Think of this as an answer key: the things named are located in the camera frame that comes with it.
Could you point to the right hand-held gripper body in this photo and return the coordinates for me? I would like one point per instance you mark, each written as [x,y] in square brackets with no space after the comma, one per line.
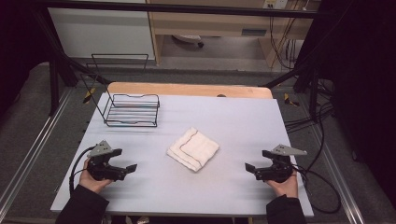
[278,169]

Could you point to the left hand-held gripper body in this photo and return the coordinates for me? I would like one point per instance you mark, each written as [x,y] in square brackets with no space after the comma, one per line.
[99,165]

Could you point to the white towel with dark stripe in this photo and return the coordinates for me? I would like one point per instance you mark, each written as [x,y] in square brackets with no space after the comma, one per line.
[193,149]

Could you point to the person's left hand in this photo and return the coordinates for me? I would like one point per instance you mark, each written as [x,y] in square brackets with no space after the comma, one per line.
[90,183]

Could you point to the person's right hand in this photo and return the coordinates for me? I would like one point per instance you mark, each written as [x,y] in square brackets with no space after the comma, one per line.
[288,188]

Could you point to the yellow black floor tape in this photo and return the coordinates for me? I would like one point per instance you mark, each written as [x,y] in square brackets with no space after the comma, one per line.
[291,100]
[89,95]

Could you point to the black metal stand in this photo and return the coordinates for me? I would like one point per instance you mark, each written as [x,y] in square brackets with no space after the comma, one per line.
[53,87]
[313,93]

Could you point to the wooden table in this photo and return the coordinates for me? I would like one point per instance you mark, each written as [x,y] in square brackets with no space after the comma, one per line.
[186,89]

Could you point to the dark curtain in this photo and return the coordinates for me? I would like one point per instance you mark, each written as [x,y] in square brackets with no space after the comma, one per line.
[367,77]
[18,46]

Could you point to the office chair base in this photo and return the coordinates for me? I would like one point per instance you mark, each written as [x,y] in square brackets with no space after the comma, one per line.
[188,39]

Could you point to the white power strip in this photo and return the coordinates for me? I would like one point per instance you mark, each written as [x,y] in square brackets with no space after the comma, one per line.
[275,3]

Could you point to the black metal crossbar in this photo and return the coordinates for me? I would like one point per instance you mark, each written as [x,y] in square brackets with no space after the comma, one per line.
[186,8]

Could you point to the aluminium floor rail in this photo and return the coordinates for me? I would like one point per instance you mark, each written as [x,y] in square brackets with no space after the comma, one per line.
[351,208]
[31,149]

